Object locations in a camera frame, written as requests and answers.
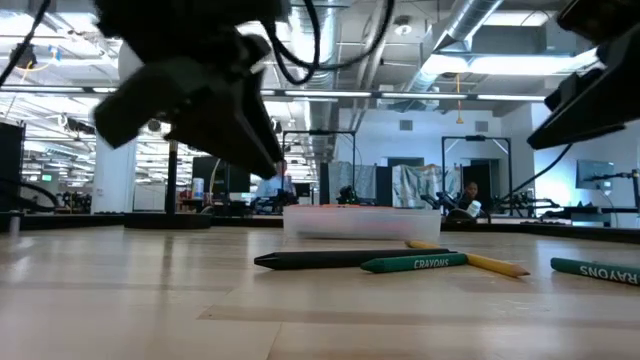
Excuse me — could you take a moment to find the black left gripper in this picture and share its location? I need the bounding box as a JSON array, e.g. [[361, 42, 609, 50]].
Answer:
[[92, 29, 285, 180]]

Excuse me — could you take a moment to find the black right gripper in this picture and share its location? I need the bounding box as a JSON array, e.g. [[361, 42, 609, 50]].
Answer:
[[527, 29, 640, 151]]

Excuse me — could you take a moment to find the yellow pencil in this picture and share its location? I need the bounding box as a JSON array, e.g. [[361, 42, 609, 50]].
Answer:
[[405, 239, 531, 279]]

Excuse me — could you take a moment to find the green crayon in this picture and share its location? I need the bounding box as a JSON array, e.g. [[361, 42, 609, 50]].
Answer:
[[550, 257, 640, 287], [359, 252, 470, 274]]

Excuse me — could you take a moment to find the clear box with orange lid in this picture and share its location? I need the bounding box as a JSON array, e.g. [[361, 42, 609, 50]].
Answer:
[[282, 203, 443, 241]]

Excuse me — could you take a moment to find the ceiling light strip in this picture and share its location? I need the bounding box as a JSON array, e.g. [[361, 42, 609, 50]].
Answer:
[[474, 93, 564, 103], [259, 89, 374, 99]]

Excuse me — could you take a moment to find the black monitor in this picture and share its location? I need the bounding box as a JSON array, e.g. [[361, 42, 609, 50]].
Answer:
[[192, 155, 252, 194]]

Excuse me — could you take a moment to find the person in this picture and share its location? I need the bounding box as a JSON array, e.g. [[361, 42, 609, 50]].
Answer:
[[455, 180, 485, 214], [253, 159, 297, 201]]

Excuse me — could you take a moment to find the pale tarp cover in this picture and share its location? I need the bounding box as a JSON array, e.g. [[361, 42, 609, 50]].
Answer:
[[327, 160, 377, 206], [392, 163, 462, 210]]

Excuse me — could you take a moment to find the white column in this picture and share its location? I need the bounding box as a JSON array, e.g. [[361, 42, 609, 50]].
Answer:
[[92, 134, 137, 215]]

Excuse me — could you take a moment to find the round ceiling sensor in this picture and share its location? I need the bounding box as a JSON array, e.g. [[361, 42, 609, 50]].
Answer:
[[393, 14, 414, 37]]

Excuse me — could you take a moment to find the round black ceiling device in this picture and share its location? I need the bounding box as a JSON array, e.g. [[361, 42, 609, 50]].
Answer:
[[8, 42, 40, 70]]

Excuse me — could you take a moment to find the wall monitor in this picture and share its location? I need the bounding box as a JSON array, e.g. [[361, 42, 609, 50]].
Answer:
[[575, 159, 617, 191]]

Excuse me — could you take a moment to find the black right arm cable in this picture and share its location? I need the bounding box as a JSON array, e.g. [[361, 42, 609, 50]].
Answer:
[[492, 143, 575, 206]]

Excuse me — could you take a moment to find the black frame rig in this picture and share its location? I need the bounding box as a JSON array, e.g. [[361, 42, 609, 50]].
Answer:
[[440, 134, 513, 211], [281, 129, 358, 207]]

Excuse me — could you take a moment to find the yellow hanging cord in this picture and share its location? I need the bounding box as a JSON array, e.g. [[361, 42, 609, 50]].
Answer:
[[454, 73, 465, 125]]

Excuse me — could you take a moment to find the silver ventilation duct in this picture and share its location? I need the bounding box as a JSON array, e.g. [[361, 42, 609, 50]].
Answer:
[[287, 0, 341, 161], [399, 0, 504, 96]]

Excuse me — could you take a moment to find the black hose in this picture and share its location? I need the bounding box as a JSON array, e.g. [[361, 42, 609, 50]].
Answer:
[[0, 177, 55, 214]]

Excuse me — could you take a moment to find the black hanging cable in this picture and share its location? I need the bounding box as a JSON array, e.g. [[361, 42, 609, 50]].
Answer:
[[0, 0, 52, 87]]

